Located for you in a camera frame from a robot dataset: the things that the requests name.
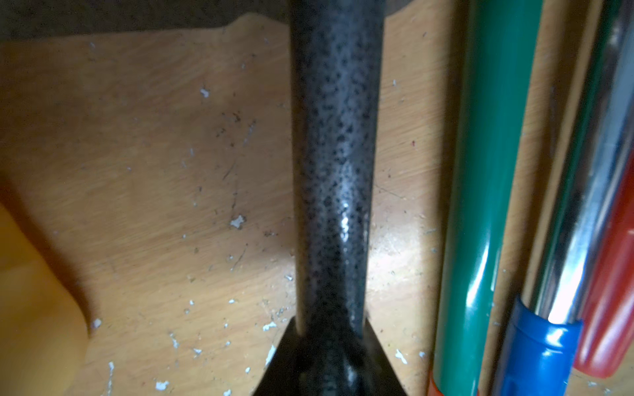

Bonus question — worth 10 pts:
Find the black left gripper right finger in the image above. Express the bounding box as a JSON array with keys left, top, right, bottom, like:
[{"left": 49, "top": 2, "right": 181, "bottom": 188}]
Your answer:
[{"left": 361, "top": 319, "right": 406, "bottom": 396}]

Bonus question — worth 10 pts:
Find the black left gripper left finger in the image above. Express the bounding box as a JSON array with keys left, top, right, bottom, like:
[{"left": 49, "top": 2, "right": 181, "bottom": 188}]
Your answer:
[{"left": 254, "top": 317, "right": 307, "bottom": 396}]

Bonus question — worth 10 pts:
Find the yellow plastic storage tray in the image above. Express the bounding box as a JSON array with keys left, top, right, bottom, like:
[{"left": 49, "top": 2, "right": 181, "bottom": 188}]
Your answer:
[{"left": 1, "top": 208, "right": 88, "bottom": 395}]

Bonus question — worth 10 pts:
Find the black hoe red grip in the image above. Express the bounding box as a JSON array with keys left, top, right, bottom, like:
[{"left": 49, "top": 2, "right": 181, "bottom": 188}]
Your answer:
[{"left": 289, "top": 1, "right": 386, "bottom": 395}]

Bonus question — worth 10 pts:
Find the green hoe red grip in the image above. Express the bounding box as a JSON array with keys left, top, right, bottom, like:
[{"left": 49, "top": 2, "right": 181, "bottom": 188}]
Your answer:
[{"left": 428, "top": 1, "right": 543, "bottom": 395}]

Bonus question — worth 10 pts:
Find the dark hoe red grip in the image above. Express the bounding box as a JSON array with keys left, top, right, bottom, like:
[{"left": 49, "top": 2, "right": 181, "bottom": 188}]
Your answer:
[{"left": 574, "top": 159, "right": 633, "bottom": 379}]

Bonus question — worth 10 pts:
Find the steel hoe blue grip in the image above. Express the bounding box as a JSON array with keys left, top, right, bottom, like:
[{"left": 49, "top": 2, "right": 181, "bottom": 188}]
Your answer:
[{"left": 492, "top": 1, "right": 633, "bottom": 395}]

